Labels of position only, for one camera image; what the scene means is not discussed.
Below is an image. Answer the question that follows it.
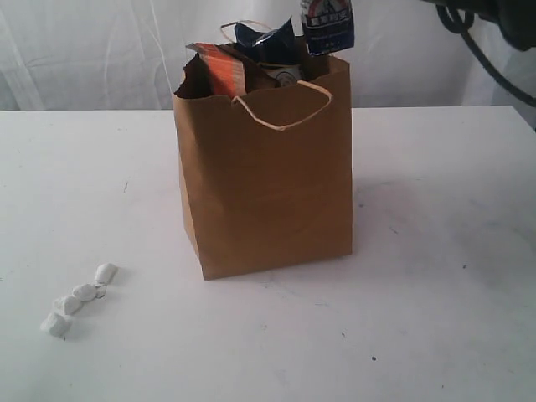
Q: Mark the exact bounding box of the brown pouch orange label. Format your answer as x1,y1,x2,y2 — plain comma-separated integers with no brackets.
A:
186,41,269,98

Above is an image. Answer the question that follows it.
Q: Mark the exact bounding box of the long pasta packet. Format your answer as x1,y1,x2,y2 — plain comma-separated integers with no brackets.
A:
234,18,302,86

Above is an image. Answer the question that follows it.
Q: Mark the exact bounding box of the small white blue milk carton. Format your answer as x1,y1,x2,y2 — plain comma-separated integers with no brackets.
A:
300,0,355,56

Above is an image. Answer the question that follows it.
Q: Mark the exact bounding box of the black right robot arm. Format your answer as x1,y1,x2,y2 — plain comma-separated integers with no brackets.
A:
430,0,535,51

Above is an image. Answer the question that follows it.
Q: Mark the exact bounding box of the brown paper bag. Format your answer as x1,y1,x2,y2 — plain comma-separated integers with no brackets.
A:
173,39,353,281

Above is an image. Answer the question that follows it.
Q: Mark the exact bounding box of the white marshmallow top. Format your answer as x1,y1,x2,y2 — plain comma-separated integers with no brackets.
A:
95,263,118,285

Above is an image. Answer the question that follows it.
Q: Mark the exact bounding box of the white marshmallow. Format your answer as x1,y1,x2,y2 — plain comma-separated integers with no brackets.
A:
72,284,106,302
40,312,70,338
95,263,118,285
53,295,83,316

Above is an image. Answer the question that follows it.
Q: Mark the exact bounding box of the white marshmallow bottom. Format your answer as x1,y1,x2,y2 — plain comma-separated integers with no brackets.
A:
40,312,70,338

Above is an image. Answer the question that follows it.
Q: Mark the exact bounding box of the white backdrop curtain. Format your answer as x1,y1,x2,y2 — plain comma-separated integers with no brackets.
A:
1,0,535,122

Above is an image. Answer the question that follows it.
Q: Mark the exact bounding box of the black cable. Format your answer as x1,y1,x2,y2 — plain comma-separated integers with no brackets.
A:
435,3,536,108

